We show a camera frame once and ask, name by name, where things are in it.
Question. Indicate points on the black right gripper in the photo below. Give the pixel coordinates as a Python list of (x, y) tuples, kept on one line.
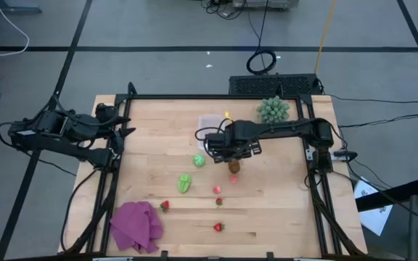
[(241, 137)]

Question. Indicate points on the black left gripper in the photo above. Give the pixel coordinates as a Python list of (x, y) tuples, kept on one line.
[(107, 114)]

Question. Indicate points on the brown toy kiwi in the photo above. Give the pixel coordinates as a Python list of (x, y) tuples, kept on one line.
[(234, 167)]

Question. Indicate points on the pink toy peach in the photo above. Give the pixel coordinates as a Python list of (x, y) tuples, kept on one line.
[(233, 179), (216, 189)]

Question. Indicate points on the long green toy pepper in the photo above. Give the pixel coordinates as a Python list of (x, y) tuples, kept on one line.
[(184, 183)]

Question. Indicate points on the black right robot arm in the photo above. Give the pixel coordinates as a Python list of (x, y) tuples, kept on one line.
[(285, 127)]

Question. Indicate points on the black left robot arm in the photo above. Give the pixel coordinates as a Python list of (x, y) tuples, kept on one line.
[(96, 156)]

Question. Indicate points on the clear plastic tupperware container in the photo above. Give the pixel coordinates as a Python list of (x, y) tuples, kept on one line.
[(203, 123)]

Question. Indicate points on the round green toy fruit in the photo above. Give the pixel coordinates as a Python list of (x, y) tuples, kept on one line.
[(199, 161)]

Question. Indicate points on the long-stemmed red toy strawberry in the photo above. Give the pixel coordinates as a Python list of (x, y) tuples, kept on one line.
[(218, 201)]

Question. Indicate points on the green succulent in white pot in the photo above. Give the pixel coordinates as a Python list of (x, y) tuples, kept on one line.
[(272, 108)]

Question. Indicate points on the black computer case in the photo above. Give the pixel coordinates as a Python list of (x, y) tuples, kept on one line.
[(274, 85)]

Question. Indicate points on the purple cloth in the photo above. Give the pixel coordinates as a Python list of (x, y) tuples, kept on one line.
[(136, 226)]

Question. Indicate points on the small black hub device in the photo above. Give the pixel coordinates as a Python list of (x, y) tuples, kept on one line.
[(347, 156)]

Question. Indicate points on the white paper sheet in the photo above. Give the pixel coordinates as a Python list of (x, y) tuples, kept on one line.
[(374, 217)]

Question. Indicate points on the grey box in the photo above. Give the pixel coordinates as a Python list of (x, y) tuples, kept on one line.
[(281, 3)]

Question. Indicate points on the grey furniture base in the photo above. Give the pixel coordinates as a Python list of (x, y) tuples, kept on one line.
[(16, 7)]

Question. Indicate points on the black bar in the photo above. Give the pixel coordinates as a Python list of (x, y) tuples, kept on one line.
[(394, 195)]

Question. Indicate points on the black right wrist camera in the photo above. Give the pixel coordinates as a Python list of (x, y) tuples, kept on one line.
[(216, 142)]

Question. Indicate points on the black metal table frame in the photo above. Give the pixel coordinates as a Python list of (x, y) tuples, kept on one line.
[(212, 96)]

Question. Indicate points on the white metal bracket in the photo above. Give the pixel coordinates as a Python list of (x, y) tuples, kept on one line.
[(310, 154)]

